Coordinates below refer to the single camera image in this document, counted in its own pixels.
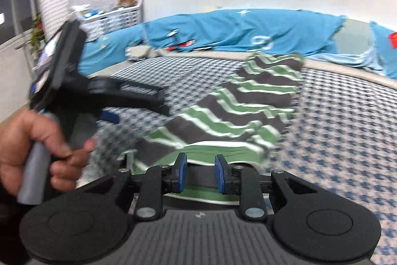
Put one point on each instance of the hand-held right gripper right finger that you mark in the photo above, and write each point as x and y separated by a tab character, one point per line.
220	173

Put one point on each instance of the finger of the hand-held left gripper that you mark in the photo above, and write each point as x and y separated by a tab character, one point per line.
110	118
130	97

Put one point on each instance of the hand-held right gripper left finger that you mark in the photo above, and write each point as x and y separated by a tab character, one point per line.
181	172

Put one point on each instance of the green grey striped t-shirt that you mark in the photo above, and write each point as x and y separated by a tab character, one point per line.
232	109

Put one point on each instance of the person's left hand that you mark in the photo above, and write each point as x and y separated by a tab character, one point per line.
18	147

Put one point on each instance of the green potted plant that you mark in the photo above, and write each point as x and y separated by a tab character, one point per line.
36	33

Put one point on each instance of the white perforated plastic basket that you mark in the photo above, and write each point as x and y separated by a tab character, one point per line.
118	19

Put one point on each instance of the dark window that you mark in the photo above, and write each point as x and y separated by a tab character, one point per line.
15	7

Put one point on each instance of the blue airplane print quilt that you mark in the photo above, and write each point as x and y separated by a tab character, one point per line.
232	29

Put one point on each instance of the light blue cloth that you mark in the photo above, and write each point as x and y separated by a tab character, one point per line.
347	59

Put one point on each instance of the grey-green pillow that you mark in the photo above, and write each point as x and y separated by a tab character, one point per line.
356	38

